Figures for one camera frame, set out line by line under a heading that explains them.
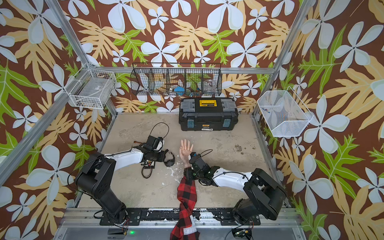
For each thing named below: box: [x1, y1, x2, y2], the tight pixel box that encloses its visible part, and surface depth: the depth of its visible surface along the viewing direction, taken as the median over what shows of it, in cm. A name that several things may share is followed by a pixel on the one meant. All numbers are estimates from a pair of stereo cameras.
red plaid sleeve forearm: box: [170, 167, 201, 240], surface depth 75 cm
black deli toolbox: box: [178, 97, 239, 132], surface depth 103 cm
